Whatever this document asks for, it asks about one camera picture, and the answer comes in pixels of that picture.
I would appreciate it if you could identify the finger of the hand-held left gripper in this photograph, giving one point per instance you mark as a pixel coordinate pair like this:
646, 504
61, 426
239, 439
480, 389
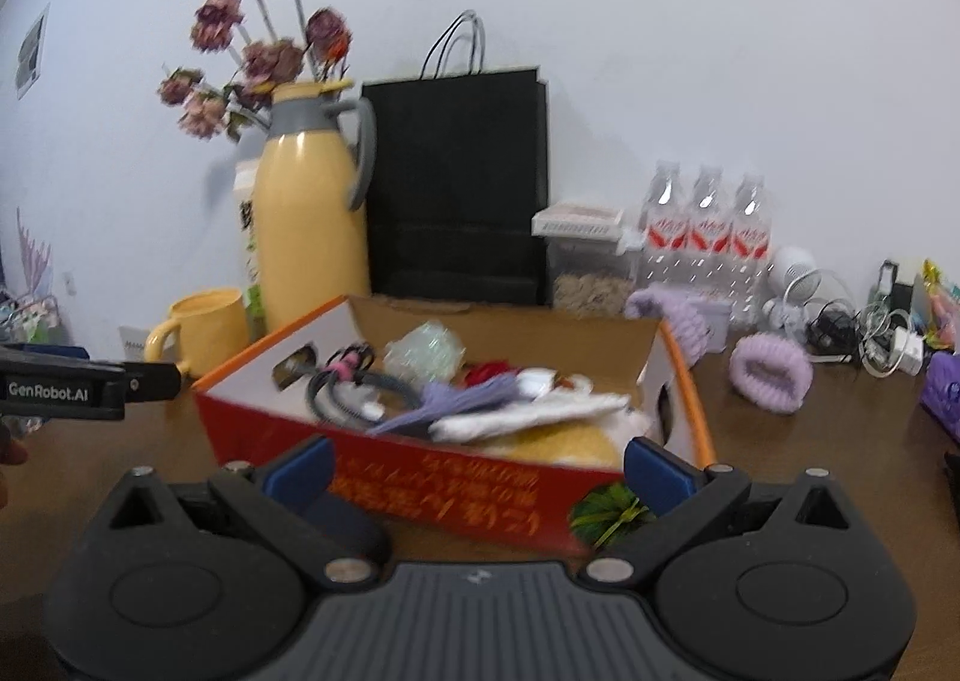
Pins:
52, 352
154, 381

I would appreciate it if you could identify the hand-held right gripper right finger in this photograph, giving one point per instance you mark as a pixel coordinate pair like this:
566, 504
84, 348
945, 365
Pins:
660, 475

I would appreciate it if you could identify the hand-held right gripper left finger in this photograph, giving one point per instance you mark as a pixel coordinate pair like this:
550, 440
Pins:
304, 475

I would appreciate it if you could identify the yellow and white plush toy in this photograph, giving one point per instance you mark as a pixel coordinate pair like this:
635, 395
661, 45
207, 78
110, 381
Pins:
555, 445

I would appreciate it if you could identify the white knitted cloth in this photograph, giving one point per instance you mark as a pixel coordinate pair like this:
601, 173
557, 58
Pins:
525, 418

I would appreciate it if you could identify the red cardboard box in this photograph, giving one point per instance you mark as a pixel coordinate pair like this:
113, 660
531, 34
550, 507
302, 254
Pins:
450, 478

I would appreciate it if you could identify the purple woven pouch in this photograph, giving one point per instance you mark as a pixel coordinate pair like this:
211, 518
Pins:
465, 400

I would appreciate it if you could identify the person's left hand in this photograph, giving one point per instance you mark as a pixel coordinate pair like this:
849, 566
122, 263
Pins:
11, 452

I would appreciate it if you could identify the yellow mug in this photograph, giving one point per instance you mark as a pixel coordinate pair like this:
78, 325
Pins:
214, 328

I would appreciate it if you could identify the small white cup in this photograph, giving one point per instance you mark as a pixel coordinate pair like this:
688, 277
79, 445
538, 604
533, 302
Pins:
716, 325

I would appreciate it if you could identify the purple fluffy headband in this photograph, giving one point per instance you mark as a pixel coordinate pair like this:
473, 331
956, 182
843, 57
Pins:
772, 351
667, 310

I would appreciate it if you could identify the white milk carton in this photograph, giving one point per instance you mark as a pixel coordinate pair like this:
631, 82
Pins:
247, 238

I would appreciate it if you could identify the yellow thermos jug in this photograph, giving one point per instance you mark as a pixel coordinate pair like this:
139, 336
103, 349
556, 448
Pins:
307, 223

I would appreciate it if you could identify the clear food container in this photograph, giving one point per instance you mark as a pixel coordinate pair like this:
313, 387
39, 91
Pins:
585, 253

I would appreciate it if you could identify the white robot-shaped lamp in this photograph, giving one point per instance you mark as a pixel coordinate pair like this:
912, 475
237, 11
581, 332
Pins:
787, 268

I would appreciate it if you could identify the clear water bottle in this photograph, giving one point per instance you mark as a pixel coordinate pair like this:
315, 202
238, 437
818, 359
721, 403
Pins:
666, 223
709, 231
750, 238

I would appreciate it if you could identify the white charger block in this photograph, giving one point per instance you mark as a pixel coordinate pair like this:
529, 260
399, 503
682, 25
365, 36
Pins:
906, 351

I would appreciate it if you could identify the purple bag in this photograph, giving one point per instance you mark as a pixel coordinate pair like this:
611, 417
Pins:
943, 396

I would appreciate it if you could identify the black power adapter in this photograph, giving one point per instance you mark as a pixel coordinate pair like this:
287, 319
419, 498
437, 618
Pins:
889, 283

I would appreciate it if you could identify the black paper bag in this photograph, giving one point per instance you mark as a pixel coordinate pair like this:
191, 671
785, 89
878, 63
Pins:
457, 186

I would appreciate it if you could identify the colourful snack packet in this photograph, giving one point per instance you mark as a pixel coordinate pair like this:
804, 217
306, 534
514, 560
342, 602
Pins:
943, 306

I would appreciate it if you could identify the dried rose bouquet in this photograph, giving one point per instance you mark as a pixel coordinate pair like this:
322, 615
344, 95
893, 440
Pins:
270, 62

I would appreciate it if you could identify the white wall switch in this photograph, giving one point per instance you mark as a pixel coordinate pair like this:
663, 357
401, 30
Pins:
70, 283

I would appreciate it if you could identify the purple plant wall decal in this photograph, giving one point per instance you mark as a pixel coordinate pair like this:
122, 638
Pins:
36, 253

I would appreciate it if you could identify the wall poster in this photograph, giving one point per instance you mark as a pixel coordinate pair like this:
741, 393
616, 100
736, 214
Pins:
33, 51

